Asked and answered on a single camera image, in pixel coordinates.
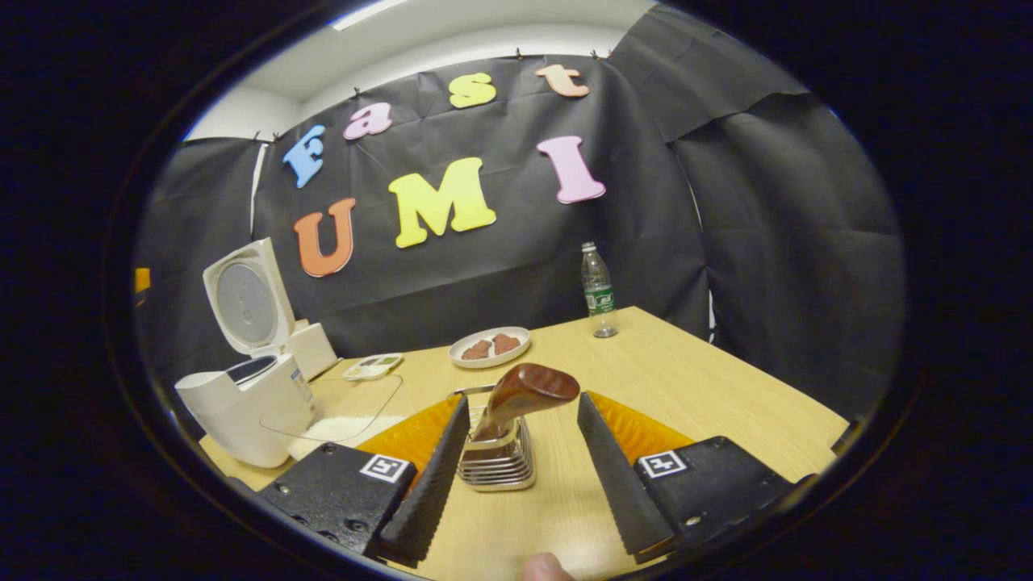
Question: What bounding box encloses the black backdrop cloth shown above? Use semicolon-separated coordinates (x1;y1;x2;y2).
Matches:
133;4;905;420

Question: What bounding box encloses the clear plastic water bottle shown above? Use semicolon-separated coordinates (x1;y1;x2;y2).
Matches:
581;242;619;339

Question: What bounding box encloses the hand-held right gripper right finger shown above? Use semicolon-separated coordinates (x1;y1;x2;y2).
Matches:
576;391;796;566

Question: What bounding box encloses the white toaster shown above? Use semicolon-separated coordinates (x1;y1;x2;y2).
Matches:
286;321;339;382

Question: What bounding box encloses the metal wire chopstick holder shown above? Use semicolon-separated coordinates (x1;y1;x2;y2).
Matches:
449;386;537;492

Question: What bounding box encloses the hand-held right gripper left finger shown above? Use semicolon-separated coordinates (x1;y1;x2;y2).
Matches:
257;393;471;570

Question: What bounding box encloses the white divided bean dish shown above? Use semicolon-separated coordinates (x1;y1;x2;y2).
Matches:
342;353;404;382

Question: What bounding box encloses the clear plastic rice container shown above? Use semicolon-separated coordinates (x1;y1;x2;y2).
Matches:
258;373;404;461

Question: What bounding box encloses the white round plate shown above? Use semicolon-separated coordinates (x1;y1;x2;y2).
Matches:
448;326;532;370

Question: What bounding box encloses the white rice cooker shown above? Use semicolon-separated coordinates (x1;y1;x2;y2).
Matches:
174;237;317;469

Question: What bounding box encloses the brown wooden spoon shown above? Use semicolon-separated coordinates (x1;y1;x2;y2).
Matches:
470;363;581;443

